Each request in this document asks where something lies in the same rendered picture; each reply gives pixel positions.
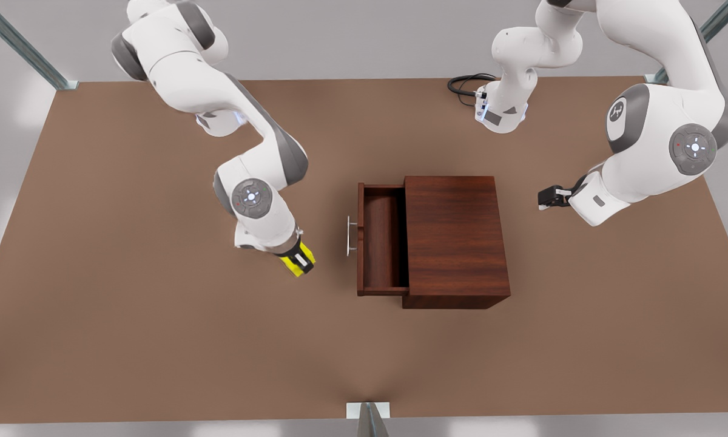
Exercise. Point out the yellow and black small box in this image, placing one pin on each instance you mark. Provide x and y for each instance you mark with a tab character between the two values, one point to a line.
292	263

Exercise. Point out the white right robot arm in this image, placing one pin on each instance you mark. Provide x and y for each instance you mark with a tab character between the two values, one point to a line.
188	79

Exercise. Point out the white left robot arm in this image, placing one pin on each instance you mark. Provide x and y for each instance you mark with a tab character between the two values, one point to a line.
655	139

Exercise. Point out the dark brown wooden cabinet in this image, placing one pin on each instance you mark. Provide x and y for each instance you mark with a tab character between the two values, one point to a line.
455	240

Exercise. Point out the silver frame post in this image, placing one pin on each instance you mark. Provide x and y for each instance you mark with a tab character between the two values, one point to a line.
370	417
713	27
21	45

